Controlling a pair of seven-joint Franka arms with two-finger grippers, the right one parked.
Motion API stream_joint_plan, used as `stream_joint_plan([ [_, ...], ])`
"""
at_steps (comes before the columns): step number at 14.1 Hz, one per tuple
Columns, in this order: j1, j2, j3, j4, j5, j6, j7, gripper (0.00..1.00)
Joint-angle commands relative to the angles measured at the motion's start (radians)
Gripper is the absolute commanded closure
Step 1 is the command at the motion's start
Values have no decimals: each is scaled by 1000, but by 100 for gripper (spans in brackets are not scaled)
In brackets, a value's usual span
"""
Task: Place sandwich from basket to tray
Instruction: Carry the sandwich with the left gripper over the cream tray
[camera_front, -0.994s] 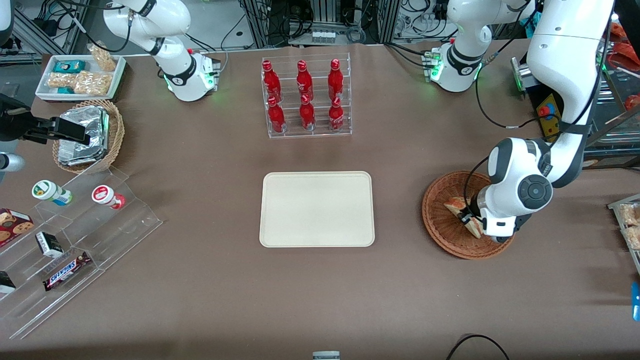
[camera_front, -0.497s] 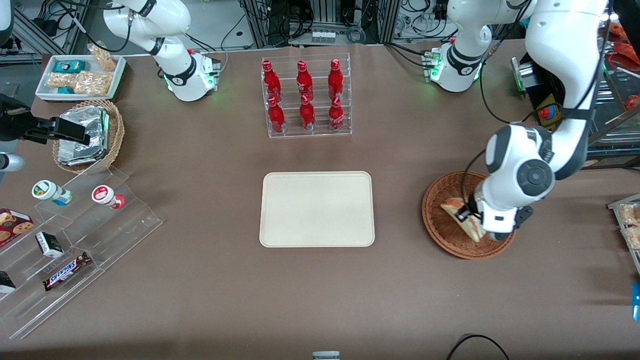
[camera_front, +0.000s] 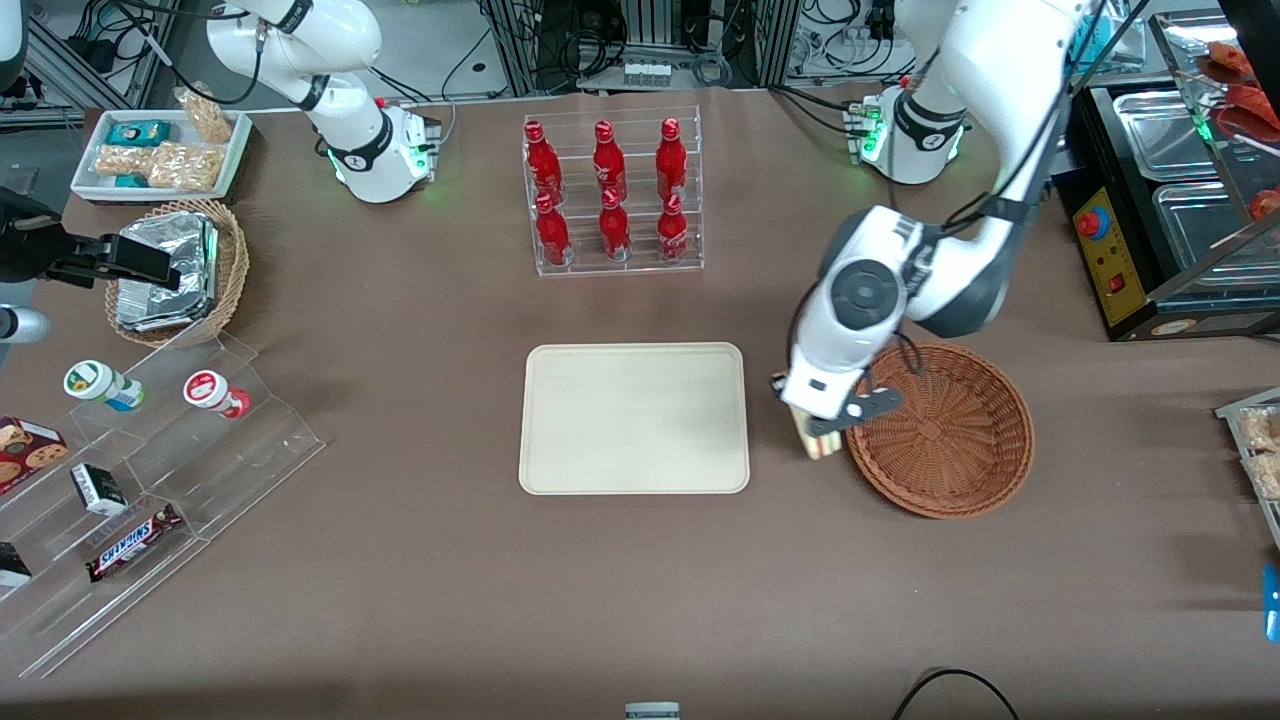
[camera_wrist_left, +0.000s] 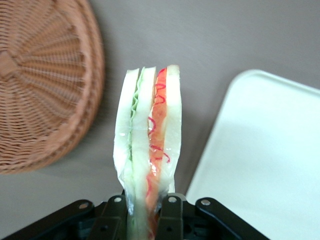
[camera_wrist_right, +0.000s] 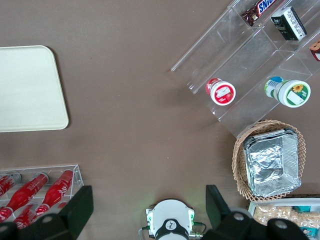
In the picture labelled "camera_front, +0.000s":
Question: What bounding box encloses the black looped cable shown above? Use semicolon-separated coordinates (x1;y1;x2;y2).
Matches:
889;667;1022;720

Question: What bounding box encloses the light tan wicker basket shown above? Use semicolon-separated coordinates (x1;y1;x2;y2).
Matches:
104;198;251;350

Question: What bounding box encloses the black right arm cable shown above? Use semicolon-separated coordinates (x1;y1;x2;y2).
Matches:
108;0;269;108

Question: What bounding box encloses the Snickers chocolate bar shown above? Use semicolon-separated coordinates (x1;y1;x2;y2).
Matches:
84;502;185;584

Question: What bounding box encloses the small black white carton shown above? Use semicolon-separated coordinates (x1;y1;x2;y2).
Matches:
69;462;129;518

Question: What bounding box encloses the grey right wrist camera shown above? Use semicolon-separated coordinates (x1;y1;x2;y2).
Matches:
0;305;52;346

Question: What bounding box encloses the black food warmer appliance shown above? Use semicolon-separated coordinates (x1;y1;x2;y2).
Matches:
1050;8;1280;344

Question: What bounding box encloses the triangular sandwich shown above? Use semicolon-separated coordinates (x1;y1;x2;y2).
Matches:
785;402;847;463

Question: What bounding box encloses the foil wrapped food stack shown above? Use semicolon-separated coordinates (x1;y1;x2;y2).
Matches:
114;211;220;334

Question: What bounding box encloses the red cookie box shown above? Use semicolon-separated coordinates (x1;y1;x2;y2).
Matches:
0;415;71;497

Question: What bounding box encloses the metal warmer pan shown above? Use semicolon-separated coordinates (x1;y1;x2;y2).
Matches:
1112;87;1219;187
1154;180;1280;292

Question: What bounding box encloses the clear acrylic stepped display stand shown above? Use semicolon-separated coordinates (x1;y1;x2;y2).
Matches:
0;331;328;682

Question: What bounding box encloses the clear acrylic bottle rack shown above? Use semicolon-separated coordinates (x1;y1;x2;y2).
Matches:
521;104;706;280

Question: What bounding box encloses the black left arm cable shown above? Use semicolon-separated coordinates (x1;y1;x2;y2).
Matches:
940;0;1151;237

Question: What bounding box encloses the grey tray with snack bags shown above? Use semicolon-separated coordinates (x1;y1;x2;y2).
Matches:
1214;387;1280;553

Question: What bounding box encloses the green lid yogurt bottle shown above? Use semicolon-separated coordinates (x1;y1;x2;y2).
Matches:
63;359;146;414

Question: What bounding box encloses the white rectangular snack tray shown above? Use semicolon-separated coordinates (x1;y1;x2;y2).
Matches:
70;108;254;205

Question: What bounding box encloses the teal cloth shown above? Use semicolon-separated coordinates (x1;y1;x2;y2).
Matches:
1078;10;1113;63

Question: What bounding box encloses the beige rectangular tray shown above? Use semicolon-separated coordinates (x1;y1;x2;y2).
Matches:
518;342;751;496

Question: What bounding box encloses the red lid yogurt bottle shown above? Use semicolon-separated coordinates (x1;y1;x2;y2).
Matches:
182;369;253;421

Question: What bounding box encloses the large clear bag of peanuts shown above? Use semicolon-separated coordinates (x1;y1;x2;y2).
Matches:
147;141;225;193

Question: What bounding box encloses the red cola bottle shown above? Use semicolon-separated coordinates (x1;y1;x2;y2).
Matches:
592;119;628;203
598;188;633;264
655;117;690;203
656;193;691;264
523;119;564;207
534;192;573;268

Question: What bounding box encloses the clear bag of puffed snacks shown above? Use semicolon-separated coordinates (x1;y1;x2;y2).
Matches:
1236;404;1280;454
1242;451;1280;502

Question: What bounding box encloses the brown round wicker basket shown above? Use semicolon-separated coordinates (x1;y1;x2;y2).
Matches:
843;341;1036;520

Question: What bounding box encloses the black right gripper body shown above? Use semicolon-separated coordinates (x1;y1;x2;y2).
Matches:
0;187;67;285

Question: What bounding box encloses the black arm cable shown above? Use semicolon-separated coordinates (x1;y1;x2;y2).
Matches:
108;0;269;108
940;0;1151;237

